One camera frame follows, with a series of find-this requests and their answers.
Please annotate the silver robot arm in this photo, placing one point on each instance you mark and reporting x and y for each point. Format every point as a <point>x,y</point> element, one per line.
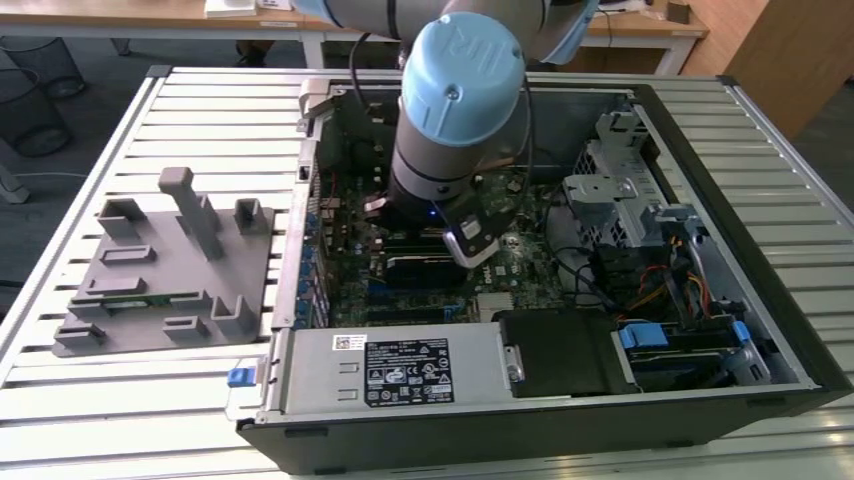
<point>428,170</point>

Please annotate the black clip RAM slot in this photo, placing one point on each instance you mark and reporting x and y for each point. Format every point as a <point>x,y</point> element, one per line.
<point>408,246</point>
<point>408,257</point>

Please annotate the white clip RAM slot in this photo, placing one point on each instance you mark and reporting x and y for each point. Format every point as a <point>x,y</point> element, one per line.
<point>408,251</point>

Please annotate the black graphics card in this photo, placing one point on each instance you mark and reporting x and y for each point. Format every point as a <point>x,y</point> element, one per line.
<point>421,275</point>

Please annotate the round coin battery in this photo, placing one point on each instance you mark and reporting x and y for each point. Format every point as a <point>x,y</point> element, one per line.
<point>514,185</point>

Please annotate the green motherboard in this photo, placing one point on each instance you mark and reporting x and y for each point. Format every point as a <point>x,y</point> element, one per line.
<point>528,250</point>

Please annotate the silver finned heatsink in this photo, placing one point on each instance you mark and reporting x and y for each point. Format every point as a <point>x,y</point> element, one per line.
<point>497,305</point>

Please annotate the silver metal drive cage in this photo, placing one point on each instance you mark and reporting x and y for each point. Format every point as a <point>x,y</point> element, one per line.
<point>594,197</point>

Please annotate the grey power supply unit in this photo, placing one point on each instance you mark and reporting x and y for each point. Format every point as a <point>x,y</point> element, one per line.
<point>314,370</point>

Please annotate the grey parts rack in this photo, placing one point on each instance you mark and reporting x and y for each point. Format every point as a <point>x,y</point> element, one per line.
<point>167,260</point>

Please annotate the blue case latch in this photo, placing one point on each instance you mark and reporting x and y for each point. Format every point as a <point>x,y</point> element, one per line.
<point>241,377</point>

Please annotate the blue disk carrier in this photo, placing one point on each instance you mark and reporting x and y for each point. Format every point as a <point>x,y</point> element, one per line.
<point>644,337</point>

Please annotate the green RAM stick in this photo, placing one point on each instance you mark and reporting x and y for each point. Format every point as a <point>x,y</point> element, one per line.
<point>150,301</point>

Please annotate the black PC case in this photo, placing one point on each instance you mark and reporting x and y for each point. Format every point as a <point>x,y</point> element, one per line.
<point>468,440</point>

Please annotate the white box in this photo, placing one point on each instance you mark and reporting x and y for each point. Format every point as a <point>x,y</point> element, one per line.
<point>230,9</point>

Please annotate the wooden desk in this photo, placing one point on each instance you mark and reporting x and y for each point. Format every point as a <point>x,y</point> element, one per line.
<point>134,22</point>
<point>648,30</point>

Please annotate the blue bay latch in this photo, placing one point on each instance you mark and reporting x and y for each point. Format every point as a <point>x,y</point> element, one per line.
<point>740,336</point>

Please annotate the small brown box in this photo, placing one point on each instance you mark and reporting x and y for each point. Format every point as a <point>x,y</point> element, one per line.
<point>678,12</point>

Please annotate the wooden cabinet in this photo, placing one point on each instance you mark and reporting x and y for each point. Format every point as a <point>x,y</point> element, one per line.
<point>788,50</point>

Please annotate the silver camera bracket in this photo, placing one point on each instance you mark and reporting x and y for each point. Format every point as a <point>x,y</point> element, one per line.
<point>377,205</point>

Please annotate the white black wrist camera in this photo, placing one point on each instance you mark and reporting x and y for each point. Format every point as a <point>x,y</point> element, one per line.
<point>470,245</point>

